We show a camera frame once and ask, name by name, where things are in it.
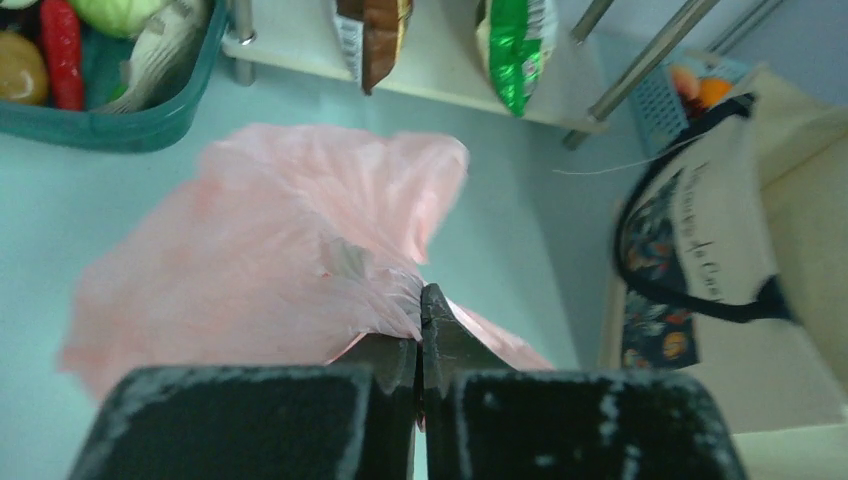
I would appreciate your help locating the light blue fruit basket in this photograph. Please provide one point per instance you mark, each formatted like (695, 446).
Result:
(661, 115)

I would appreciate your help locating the silver grey fish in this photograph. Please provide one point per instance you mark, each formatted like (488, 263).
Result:
(161, 53)

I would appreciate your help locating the peach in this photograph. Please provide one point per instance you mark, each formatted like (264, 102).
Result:
(685, 82)

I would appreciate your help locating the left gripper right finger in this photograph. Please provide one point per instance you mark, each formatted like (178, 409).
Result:
(486, 420)

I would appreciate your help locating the pink plastic grocery bag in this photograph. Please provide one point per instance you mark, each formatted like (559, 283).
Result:
(287, 247)

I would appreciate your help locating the brown potato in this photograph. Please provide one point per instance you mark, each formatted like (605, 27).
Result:
(24, 78)

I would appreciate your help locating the round green cabbage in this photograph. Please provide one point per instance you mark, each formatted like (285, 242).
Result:
(121, 19)

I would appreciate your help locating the white wooden two-tier shelf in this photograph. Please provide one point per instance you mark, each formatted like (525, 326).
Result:
(440, 61)

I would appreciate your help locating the green white snack bag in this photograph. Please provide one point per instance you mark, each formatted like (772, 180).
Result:
(515, 40)

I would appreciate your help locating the brown chips bag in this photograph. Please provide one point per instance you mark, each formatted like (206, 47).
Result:
(371, 35)

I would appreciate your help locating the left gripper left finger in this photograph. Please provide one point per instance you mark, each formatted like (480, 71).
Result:
(351, 419)

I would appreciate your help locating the teal plastic vegetable basket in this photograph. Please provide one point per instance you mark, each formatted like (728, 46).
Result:
(151, 129)

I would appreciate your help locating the beige canvas tote bag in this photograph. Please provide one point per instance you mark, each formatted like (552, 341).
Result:
(730, 259)

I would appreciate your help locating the red chili pepper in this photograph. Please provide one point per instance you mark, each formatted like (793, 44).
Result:
(62, 42)

